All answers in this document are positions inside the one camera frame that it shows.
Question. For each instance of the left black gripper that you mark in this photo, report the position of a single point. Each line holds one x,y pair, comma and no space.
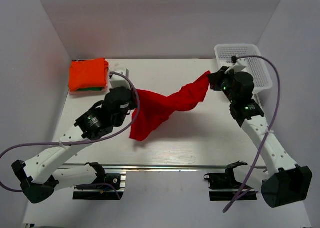
134,104

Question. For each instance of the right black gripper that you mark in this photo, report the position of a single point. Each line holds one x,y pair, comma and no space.
215,78

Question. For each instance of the red t shirt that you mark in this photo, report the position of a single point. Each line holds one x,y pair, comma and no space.
156,108

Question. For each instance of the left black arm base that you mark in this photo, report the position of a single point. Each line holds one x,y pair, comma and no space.
106,186

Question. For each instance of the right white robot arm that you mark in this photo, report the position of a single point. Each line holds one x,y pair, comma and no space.
285,181

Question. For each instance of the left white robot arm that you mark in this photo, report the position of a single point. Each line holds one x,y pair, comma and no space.
39,176

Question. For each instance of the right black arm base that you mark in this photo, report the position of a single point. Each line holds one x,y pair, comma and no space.
223,185

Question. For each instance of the white plastic mesh basket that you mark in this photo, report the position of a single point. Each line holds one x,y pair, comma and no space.
255,66

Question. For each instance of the orange folded t shirt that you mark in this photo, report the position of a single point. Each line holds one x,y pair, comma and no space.
88,74

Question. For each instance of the pink folded t shirt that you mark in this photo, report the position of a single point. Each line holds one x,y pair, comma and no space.
74,93

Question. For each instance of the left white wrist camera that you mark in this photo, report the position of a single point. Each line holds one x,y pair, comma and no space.
116,78

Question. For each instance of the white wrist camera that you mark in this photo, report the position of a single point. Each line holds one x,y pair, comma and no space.
116,78
238,65

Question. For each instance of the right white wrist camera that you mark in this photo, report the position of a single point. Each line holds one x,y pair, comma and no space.
238,65

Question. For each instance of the aluminium table edge rail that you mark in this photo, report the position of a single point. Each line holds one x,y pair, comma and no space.
128,166

